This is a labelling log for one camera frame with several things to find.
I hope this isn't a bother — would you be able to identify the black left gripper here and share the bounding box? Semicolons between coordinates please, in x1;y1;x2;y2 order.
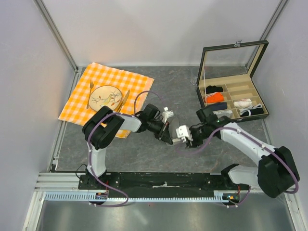
147;119;172;145

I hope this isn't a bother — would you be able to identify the grey cream underwear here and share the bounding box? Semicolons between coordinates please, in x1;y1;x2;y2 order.
169;116;181;145

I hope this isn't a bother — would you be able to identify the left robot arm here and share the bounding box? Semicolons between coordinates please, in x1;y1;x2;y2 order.
82;104;173;189

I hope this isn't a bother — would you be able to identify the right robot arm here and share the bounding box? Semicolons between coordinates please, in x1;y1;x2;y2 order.
181;107;300;198

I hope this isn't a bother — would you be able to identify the navy rolled underwear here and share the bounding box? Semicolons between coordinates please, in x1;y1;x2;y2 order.
209;102;228;111

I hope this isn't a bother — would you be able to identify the orange rolled underwear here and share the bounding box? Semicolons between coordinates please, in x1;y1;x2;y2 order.
205;92;224;103

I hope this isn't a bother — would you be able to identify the white pink rolled underwear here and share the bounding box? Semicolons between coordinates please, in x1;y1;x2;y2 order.
234;99;252;108

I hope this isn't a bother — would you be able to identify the black white rolled underwear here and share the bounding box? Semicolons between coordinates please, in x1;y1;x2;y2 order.
239;104;264;117

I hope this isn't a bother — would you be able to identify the gold knife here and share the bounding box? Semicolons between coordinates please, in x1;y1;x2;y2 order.
116;90;130;112

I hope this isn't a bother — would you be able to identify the black compartment storage box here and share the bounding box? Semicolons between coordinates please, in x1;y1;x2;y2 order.
196;40;269;122

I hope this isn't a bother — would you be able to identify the orange white checkered cloth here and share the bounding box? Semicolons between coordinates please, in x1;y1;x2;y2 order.
58;63;154;126

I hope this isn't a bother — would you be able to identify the beige bird pattern plate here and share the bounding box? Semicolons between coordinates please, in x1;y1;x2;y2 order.
89;85;123;111

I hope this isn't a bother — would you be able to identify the gold fork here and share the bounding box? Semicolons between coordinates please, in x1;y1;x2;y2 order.
86;80;94;109

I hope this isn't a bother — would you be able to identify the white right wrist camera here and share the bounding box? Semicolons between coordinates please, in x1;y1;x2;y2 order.
176;125;193;142

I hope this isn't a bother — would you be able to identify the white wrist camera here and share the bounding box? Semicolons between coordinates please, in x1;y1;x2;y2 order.
162;107;174;122
176;125;193;142

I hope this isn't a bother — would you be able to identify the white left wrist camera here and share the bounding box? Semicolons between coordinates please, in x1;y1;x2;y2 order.
162;107;174;122

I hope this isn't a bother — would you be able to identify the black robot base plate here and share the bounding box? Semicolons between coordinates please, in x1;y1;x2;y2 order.
78;171;249;198

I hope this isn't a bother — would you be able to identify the grey slotted cable duct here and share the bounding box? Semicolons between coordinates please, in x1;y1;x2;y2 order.
45;188;234;203

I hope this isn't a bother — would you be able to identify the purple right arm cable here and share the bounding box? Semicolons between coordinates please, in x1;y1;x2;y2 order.
177;126;300;208

